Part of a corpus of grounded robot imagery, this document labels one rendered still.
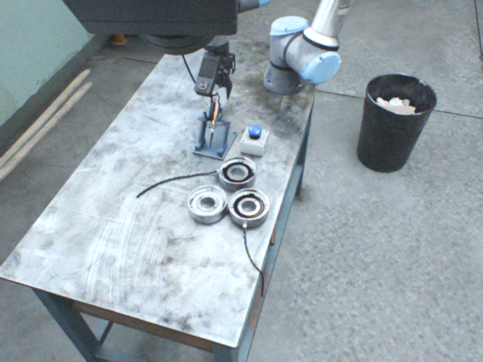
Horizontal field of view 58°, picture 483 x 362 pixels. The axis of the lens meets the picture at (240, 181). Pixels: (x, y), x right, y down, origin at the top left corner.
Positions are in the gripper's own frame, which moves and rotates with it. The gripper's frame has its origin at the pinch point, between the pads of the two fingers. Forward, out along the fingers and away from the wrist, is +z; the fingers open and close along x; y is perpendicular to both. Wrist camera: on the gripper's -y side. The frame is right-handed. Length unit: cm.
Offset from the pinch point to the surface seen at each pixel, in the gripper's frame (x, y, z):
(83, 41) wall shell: 155, 129, 78
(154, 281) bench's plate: -4, -51, 12
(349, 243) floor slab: -49, 33, 92
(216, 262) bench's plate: -15.9, -41.5, 12.0
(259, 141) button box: -13.7, -1.9, 7.7
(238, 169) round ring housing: -11.2, -12.4, 10.2
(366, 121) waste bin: -43, 88, 64
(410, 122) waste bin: -62, 82, 55
